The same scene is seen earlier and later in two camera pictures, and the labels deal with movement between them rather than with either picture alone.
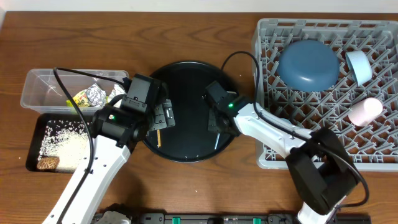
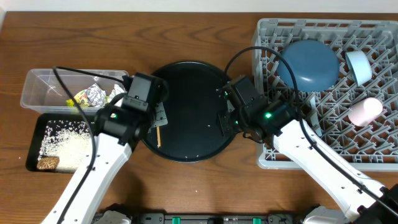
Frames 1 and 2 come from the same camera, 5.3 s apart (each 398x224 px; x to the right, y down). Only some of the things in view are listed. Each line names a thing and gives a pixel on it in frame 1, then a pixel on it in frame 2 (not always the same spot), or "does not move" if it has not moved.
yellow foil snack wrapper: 94,96 does not move
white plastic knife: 217,140 → 315,116
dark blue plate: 308,65 does not move
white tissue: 117,91 does not move
